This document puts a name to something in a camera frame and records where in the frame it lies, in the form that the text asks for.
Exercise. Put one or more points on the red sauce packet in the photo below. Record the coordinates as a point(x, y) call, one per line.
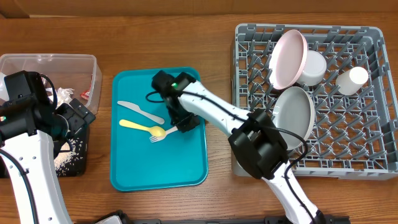
point(85, 95)

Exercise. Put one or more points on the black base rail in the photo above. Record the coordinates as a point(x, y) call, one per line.
point(266, 220)

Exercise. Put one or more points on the clear plastic bin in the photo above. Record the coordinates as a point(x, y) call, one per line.
point(77, 71)

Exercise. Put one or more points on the teal plastic tray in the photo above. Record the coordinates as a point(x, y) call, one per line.
point(136, 163)

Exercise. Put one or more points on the grey plastic knife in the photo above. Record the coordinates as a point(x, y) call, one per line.
point(137, 109)

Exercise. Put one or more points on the pink round plate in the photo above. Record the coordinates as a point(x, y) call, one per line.
point(288, 59)

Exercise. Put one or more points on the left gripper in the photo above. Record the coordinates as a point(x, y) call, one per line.
point(79, 121)

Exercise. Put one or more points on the grey dishwasher rack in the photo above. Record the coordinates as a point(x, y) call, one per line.
point(354, 136)

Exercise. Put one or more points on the white rice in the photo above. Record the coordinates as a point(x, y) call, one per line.
point(66, 157)

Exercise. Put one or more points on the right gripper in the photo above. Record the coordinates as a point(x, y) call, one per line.
point(183, 125)

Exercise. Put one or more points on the white napkin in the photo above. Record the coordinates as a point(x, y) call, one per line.
point(64, 95)

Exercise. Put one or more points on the white plastic cup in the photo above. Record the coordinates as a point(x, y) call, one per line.
point(352, 80)

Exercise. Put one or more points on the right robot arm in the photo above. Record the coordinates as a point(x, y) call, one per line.
point(256, 142)

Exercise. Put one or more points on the grey round plate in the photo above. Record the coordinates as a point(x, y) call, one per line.
point(294, 111)

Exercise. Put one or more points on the yellow plastic spoon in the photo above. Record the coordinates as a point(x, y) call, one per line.
point(156, 131)

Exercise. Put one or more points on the grey bowl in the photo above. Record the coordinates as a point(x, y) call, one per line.
point(314, 69)

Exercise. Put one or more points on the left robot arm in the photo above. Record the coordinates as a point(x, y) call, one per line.
point(33, 130)

